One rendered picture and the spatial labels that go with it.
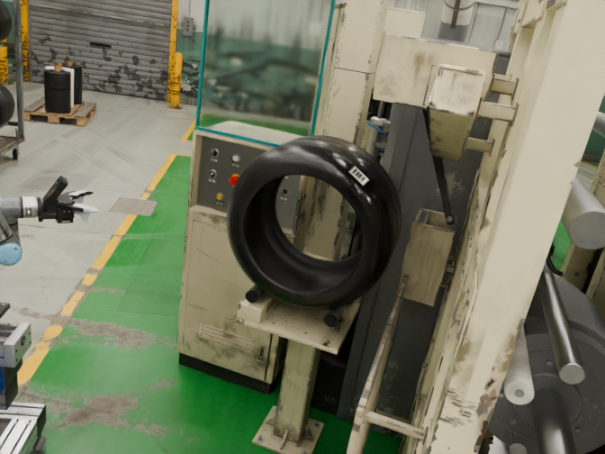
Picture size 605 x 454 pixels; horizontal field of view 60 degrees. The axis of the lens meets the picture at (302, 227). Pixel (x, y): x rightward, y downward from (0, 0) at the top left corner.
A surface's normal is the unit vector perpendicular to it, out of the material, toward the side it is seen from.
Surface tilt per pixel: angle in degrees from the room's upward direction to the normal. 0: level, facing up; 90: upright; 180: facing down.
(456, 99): 72
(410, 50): 90
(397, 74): 90
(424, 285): 90
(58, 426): 0
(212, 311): 90
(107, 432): 0
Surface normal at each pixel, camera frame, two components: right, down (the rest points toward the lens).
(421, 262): -0.31, 0.29
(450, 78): -0.25, 0.00
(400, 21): 0.07, 0.36
